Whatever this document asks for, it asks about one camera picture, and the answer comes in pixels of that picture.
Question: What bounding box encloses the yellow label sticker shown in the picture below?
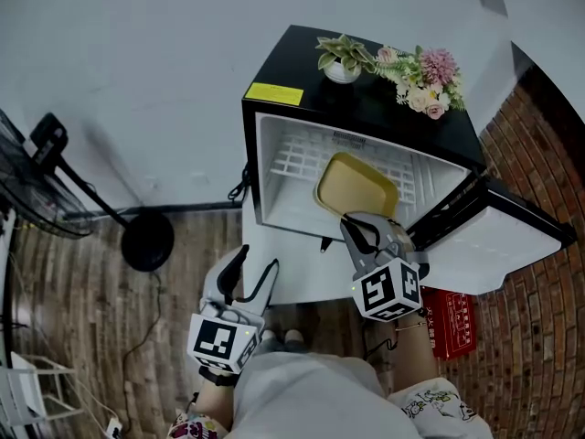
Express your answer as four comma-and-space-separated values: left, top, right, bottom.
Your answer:
244, 82, 305, 108

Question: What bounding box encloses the small potted plant white pot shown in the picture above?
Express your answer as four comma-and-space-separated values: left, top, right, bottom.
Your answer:
314, 33, 376, 85

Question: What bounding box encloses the red crate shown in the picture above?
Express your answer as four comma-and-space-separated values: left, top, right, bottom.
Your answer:
420, 285, 477, 360

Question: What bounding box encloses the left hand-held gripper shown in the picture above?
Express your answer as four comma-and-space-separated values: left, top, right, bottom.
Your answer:
186, 243, 280, 375

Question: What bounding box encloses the black power cord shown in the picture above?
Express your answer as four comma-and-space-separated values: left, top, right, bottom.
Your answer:
227, 162, 251, 208

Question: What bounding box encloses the person's grey clothing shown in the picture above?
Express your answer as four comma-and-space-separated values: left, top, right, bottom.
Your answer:
232, 352, 408, 439

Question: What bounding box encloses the person's right shoe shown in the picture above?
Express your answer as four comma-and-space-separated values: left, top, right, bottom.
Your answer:
282, 329, 305, 354

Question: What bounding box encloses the white metal rack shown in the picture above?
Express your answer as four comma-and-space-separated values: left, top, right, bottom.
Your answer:
0, 352, 86, 429

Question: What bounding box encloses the person's right forearm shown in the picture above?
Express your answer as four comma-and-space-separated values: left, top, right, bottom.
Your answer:
392, 320, 438, 392

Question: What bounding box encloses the white wire shelf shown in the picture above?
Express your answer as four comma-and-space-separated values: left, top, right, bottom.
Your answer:
270, 130, 429, 205

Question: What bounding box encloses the white cartoon print sleeve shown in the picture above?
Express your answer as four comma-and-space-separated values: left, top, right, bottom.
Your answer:
388, 377, 493, 439

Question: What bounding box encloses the yellow tray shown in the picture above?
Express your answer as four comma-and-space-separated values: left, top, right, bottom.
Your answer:
313, 152, 416, 252

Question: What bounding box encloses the white-lined appliance door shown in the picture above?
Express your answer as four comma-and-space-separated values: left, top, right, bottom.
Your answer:
406, 178, 577, 296

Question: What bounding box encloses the black mini fridge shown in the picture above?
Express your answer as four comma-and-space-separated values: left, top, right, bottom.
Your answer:
240, 24, 577, 296

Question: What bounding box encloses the black standing fan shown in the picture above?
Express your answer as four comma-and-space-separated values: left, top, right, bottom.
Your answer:
0, 107, 176, 273

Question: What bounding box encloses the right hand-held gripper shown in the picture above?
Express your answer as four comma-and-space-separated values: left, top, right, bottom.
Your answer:
339, 212, 431, 323

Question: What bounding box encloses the white table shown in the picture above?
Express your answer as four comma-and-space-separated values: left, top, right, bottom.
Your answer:
240, 194, 367, 308

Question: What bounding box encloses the colourful patterned sleeve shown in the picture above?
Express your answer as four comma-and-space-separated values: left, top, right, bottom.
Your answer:
167, 409, 229, 439

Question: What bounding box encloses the black wristband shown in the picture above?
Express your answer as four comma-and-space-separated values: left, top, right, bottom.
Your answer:
198, 366, 239, 388

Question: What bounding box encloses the person's left forearm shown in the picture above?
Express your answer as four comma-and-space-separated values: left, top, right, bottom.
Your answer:
194, 380, 239, 429

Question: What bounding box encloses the black floor cable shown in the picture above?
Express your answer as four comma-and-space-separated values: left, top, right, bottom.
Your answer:
122, 270, 162, 429

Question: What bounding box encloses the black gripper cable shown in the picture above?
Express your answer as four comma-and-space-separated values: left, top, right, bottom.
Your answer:
363, 322, 399, 360

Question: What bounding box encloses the pink artificial flower bouquet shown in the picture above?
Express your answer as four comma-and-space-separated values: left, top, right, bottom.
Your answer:
374, 45, 466, 121

